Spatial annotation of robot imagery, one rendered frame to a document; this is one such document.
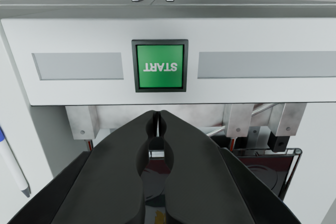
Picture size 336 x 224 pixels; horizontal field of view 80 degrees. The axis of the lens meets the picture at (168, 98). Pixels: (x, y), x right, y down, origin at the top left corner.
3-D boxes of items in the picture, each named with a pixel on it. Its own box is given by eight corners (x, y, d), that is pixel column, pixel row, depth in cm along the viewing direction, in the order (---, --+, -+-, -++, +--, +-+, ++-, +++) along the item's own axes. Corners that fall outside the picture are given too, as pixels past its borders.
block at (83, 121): (100, 129, 35) (94, 140, 32) (79, 129, 34) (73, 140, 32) (92, 86, 31) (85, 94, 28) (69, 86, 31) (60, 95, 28)
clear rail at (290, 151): (298, 151, 37) (303, 157, 36) (90, 155, 36) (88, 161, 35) (300, 145, 36) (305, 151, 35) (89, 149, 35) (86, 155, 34)
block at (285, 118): (286, 126, 35) (296, 136, 33) (267, 126, 35) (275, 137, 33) (300, 84, 32) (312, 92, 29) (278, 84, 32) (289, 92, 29)
